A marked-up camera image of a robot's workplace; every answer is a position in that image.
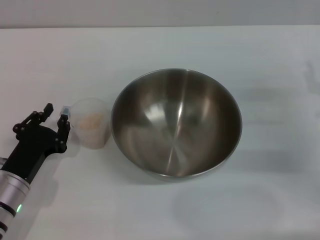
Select stainless steel mixing bowl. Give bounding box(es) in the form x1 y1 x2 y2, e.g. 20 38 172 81
110 67 244 183

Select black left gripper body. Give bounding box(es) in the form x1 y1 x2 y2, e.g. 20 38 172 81
1 124 60 185

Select beige rice grains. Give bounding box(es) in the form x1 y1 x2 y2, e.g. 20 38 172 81
78 113 104 131

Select clear plastic measuring cup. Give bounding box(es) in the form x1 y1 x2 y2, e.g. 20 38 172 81
66 97 111 150

